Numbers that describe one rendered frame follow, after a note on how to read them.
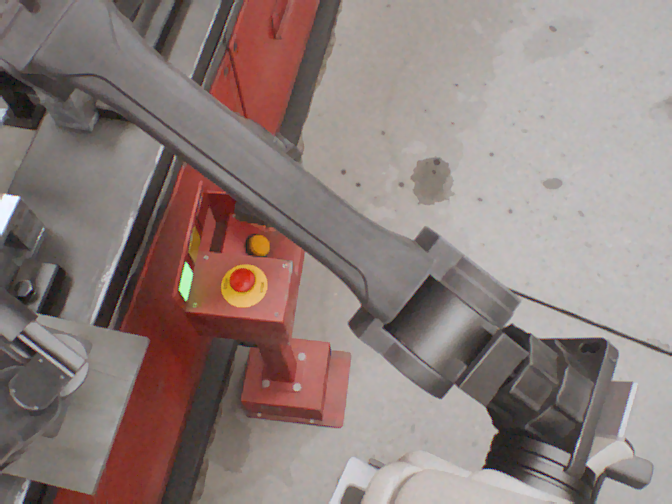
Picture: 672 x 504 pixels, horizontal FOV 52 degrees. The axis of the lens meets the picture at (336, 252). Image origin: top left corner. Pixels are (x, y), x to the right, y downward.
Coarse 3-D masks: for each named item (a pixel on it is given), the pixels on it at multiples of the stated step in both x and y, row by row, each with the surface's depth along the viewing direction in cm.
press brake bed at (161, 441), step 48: (240, 0) 131; (336, 0) 230; (240, 48) 136; (288, 48) 173; (240, 96) 143; (288, 96) 193; (192, 192) 124; (144, 240) 108; (144, 288) 111; (144, 336) 115; (192, 336) 141; (144, 384) 119; (192, 384) 149; (144, 432) 124; (192, 432) 170; (144, 480) 129; (192, 480) 166
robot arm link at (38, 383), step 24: (0, 288) 60; (0, 312) 59; (24, 312) 60; (0, 336) 58; (0, 360) 57; (24, 360) 57; (48, 360) 57; (24, 384) 54; (48, 384) 55; (24, 408) 52
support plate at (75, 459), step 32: (64, 320) 82; (96, 352) 80; (128, 352) 80; (96, 384) 78; (128, 384) 78; (96, 416) 77; (32, 448) 76; (64, 448) 75; (96, 448) 75; (64, 480) 74; (96, 480) 74
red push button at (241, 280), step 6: (240, 270) 105; (246, 270) 105; (234, 276) 105; (240, 276) 105; (246, 276) 104; (252, 276) 105; (234, 282) 104; (240, 282) 104; (246, 282) 104; (252, 282) 104; (234, 288) 104; (240, 288) 104; (246, 288) 104
